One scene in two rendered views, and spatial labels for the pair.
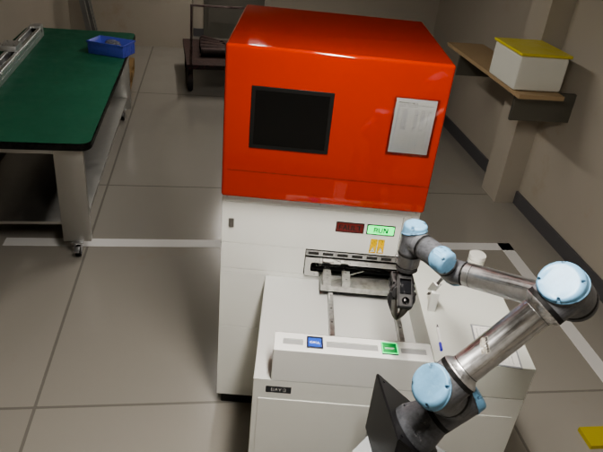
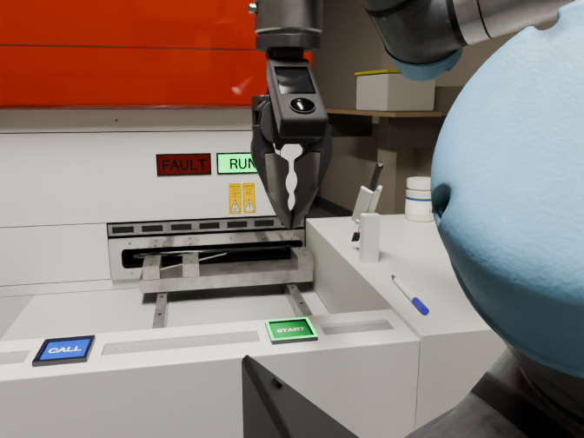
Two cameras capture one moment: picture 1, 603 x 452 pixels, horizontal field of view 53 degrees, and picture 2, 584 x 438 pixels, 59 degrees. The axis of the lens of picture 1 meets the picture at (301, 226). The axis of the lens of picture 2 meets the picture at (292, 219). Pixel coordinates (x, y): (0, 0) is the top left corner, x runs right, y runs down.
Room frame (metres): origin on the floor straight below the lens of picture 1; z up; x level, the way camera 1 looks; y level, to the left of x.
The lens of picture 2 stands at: (1.02, -0.26, 1.24)
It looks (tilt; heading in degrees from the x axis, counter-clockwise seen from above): 13 degrees down; 351
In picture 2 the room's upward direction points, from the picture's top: straight up
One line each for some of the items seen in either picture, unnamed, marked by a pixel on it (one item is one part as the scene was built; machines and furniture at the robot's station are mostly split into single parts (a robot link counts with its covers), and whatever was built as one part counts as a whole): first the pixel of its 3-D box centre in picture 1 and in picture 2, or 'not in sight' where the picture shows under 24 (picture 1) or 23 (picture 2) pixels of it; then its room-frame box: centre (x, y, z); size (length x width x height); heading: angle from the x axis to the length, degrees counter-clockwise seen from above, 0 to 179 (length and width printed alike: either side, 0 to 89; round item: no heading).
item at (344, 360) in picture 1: (350, 361); (189, 394); (1.59, -0.22, 0.89); 0.55 x 0.09 x 0.14; 92
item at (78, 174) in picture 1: (59, 115); not in sight; (4.53, 2.04, 0.50); 2.81 x 1.09 x 1.00; 10
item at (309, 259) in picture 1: (354, 269); (210, 253); (2.17, -0.25, 0.89); 0.44 x 0.02 x 0.10; 92
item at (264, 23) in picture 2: (406, 259); (285, 18); (1.61, -0.35, 1.33); 0.08 x 0.08 x 0.05
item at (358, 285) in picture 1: (362, 285); (227, 275); (2.09, -0.29, 0.87); 0.36 x 0.08 x 0.03; 92
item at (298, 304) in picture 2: (397, 323); (306, 319); (1.90, -0.43, 0.84); 0.50 x 0.02 x 0.03; 2
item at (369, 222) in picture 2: (433, 293); (367, 222); (1.86, -0.52, 1.03); 0.06 x 0.04 x 0.13; 2
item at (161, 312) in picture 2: (331, 317); (158, 332); (1.89, -0.16, 0.84); 0.50 x 0.02 x 0.03; 2
